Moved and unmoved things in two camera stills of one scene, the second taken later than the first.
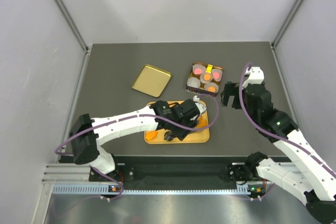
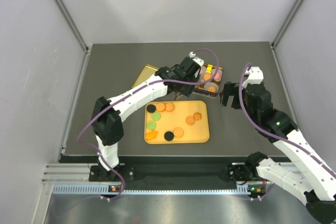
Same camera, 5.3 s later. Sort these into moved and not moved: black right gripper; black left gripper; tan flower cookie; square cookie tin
Moved: black left gripper
Not moved: black right gripper; square cookie tin; tan flower cookie
